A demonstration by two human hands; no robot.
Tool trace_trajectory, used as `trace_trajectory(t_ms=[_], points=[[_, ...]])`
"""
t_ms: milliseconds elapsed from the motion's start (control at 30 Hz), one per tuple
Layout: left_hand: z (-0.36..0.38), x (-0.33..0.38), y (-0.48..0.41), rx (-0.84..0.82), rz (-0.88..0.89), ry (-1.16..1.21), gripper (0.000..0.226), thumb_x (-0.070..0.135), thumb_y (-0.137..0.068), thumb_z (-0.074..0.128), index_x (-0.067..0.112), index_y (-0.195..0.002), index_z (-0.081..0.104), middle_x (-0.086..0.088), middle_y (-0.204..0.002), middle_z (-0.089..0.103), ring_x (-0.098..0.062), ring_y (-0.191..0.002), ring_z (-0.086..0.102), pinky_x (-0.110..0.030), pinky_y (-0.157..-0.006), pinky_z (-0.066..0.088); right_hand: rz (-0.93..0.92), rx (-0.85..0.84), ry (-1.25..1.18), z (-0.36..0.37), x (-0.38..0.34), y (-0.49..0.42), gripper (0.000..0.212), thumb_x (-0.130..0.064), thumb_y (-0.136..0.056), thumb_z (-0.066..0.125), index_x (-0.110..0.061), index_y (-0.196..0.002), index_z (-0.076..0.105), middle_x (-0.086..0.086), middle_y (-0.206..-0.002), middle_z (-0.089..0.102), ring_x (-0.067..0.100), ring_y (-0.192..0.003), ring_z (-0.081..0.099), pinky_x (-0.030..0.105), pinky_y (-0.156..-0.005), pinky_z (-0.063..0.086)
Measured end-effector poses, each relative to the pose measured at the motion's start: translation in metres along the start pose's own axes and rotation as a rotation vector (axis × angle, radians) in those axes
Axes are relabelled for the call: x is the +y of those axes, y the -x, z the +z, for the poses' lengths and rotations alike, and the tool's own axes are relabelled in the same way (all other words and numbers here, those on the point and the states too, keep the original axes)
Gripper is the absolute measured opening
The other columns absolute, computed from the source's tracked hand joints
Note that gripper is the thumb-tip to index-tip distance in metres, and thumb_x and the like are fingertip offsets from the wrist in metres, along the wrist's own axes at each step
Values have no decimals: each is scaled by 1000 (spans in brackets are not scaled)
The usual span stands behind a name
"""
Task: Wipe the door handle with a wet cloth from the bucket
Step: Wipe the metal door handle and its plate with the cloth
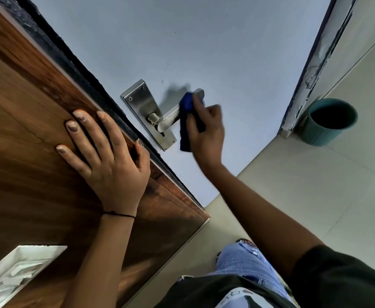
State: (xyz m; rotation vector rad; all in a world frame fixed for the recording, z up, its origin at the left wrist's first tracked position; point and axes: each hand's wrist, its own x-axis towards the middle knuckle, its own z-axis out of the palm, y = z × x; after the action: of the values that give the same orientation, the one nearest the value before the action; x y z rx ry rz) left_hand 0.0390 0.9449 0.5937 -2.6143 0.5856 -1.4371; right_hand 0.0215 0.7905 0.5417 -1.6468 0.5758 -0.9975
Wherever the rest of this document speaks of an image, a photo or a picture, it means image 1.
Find person's left hand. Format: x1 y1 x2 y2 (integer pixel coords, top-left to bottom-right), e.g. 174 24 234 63
56 109 151 218

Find person's right hand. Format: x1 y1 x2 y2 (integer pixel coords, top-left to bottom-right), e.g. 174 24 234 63
186 93 226 170

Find blue cleaning cloth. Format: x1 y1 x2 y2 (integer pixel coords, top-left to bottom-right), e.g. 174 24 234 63
179 91 206 153

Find person's right forearm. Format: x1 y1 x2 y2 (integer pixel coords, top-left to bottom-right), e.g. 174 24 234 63
202 163 323 280

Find person's left forearm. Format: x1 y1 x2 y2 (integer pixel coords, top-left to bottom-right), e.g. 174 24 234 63
60 213 137 308

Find brown wooden panel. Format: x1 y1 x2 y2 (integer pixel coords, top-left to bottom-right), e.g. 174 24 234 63
0 0 211 308

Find black door edge strip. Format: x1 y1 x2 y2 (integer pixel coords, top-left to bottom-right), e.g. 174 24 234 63
0 0 205 210

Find black wrist thread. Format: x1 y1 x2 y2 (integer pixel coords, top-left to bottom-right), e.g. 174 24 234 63
102 210 137 220

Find white door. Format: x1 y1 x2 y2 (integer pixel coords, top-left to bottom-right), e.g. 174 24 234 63
27 0 339 209

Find teal plastic bucket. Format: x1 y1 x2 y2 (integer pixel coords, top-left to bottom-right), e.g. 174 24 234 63
299 98 358 147

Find white plastic tray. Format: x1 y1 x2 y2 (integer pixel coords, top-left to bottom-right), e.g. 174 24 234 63
0 245 68 308

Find blue jeans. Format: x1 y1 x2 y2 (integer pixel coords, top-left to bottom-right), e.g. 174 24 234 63
207 242 294 306

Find black shirt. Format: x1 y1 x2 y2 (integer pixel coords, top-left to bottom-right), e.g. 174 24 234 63
155 245 375 308

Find steel door handle lever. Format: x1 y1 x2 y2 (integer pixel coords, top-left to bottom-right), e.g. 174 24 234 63
148 89 205 133

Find steel door handle plate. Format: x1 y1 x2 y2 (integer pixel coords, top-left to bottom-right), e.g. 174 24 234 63
120 79 178 152

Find peeling white door frame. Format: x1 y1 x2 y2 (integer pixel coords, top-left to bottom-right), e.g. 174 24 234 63
278 0 361 139

